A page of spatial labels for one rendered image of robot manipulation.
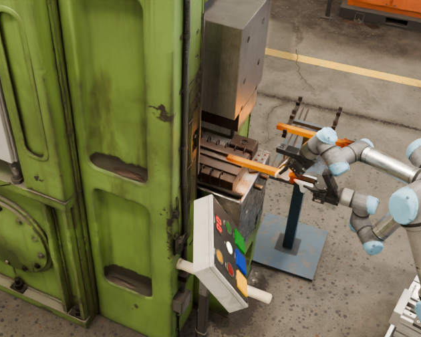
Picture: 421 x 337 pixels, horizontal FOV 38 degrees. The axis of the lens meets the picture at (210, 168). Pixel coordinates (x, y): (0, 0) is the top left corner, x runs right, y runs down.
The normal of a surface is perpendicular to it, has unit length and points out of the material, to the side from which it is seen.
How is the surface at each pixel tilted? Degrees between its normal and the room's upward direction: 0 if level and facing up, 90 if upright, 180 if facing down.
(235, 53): 90
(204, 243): 30
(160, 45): 89
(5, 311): 0
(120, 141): 89
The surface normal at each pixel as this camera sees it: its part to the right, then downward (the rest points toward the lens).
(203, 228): -0.47, -0.64
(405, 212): -0.86, 0.23
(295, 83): 0.04, -0.73
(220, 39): -0.41, 0.61
